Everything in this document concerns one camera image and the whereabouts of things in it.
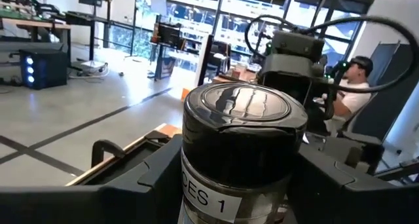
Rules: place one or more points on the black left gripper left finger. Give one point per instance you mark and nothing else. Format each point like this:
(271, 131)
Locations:
(98, 204)

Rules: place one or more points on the blue partition panel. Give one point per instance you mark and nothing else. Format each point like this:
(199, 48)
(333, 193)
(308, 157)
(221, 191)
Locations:
(386, 103)

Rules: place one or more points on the black table clamp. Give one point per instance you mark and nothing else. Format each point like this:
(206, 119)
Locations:
(98, 148)

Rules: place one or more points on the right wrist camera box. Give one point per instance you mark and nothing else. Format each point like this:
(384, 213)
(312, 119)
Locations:
(294, 44)

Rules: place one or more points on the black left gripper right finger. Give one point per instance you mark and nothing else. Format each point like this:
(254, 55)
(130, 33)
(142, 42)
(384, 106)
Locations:
(353, 204)

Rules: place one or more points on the wooden desk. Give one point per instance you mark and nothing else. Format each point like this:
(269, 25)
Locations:
(32, 22)

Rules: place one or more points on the black computer tower blue lights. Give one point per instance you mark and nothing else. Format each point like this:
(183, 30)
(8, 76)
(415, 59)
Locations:
(49, 70)

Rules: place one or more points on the person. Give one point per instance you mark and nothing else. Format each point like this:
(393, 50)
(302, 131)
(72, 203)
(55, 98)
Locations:
(355, 99)

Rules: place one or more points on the black-lid spice jar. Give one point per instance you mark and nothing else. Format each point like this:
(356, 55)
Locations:
(242, 145)

